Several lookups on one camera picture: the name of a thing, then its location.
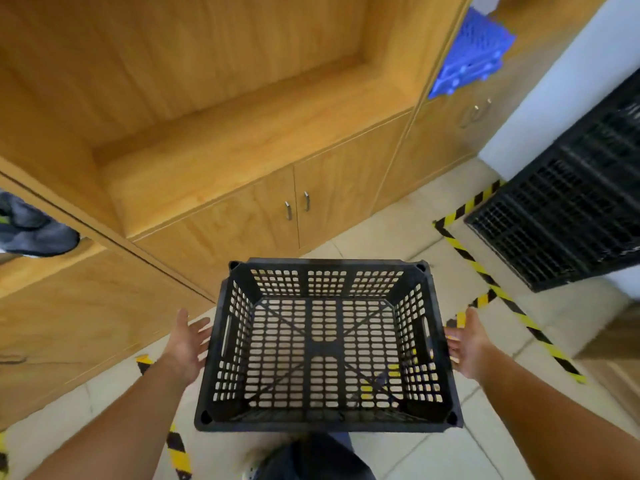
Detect person's left hand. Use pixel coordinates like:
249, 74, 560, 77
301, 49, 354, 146
162, 308, 213, 388

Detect person's right hand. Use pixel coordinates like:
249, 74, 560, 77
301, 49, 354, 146
443, 308, 496, 383

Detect person's right forearm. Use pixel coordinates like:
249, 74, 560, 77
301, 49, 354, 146
479, 346, 640, 480

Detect person's left forearm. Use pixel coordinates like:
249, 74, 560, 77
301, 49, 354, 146
25, 358, 187, 480

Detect person's blue jeans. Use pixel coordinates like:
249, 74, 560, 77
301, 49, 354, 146
255, 432, 377, 480

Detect yellow black striped floor tape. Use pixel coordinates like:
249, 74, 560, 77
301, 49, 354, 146
0, 179, 589, 480

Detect white clog shoe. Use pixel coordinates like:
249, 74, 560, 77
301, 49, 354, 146
241, 446, 269, 480

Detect brown striped wooden desk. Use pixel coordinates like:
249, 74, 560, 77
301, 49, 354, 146
573, 301, 640, 427

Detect grey cloth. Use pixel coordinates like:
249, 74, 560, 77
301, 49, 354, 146
0, 191, 81, 259

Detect light oak wooden cabinet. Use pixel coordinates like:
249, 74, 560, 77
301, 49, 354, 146
0, 0, 611, 433

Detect blue plastic grid pallet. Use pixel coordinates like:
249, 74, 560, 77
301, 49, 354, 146
427, 7, 517, 100

